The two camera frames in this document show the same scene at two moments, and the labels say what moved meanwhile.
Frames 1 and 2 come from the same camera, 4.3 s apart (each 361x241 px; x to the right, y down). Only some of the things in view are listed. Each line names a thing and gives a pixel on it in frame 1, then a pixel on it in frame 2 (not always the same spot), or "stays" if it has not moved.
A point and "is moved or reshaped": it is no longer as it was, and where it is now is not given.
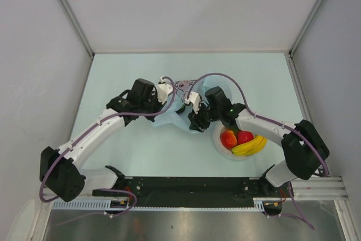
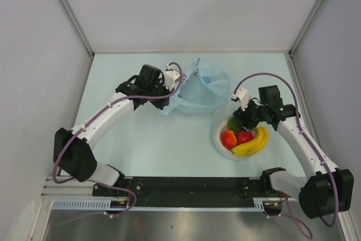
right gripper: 197,122 to 242,115
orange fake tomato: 228,139 stays
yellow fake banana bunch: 251,147 stays
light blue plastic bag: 181,89 is moved or reshaped
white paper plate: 216,134 stays
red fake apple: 243,136 stays
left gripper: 159,106 to 164,102
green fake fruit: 181,110 to 232,124
